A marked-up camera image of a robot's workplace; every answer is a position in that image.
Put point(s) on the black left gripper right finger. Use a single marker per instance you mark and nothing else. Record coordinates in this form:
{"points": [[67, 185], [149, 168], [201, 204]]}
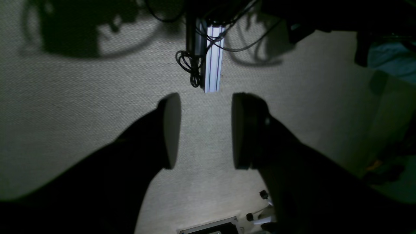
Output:
{"points": [[311, 194]]}

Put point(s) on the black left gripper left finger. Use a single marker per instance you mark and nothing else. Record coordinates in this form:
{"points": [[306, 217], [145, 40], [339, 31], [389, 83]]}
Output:
{"points": [[102, 193]]}

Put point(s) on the aluminium extrusion rail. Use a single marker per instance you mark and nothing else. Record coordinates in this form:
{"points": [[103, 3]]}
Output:
{"points": [[213, 60]]}

